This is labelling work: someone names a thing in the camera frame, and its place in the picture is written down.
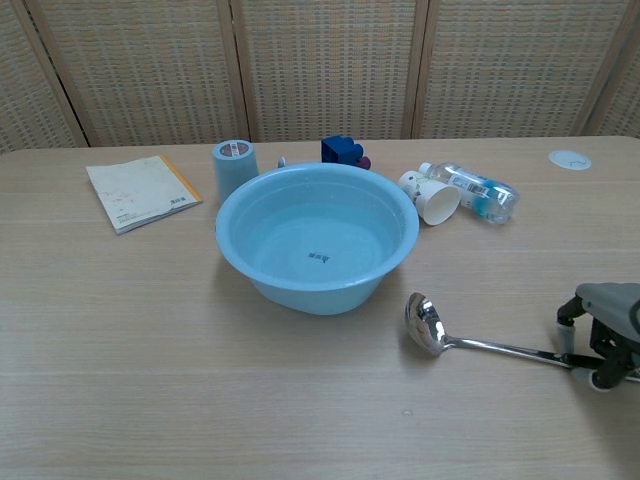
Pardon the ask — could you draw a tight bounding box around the light blue plastic basin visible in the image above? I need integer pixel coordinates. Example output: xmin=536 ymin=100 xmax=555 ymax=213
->
xmin=214 ymin=162 xmax=420 ymax=317

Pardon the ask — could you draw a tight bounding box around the light blue plastic mug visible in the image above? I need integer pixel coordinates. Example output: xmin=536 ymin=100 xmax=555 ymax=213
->
xmin=211 ymin=139 xmax=289 ymax=207

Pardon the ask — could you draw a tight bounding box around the white round table grommet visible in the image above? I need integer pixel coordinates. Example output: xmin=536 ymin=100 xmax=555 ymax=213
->
xmin=547 ymin=149 xmax=593 ymax=171

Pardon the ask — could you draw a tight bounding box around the white paper cup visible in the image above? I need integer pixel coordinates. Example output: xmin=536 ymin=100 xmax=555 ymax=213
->
xmin=398 ymin=170 xmax=462 ymax=227

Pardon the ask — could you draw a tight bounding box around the woven folding screen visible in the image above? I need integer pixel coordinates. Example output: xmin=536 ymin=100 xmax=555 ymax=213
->
xmin=0 ymin=0 xmax=640 ymax=155

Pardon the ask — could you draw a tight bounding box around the stainless steel ladle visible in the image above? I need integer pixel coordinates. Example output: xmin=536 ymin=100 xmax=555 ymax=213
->
xmin=404 ymin=291 xmax=640 ymax=384

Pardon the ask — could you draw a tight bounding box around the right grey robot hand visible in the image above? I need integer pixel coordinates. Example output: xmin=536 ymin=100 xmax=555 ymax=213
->
xmin=556 ymin=282 xmax=640 ymax=392

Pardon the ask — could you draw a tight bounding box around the clear plastic water bottle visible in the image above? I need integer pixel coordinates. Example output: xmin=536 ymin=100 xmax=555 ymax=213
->
xmin=418 ymin=160 xmax=521 ymax=226

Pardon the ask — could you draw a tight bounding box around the white notebook with orange spine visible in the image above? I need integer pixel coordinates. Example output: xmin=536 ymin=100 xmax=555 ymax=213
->
xmin=85 ymin=154 xmax=204 ymax=236

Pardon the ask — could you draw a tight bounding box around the blue toy building block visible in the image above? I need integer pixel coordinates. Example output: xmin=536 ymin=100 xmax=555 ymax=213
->
xmin=320 ymin=135 xmax=365 ymax=166

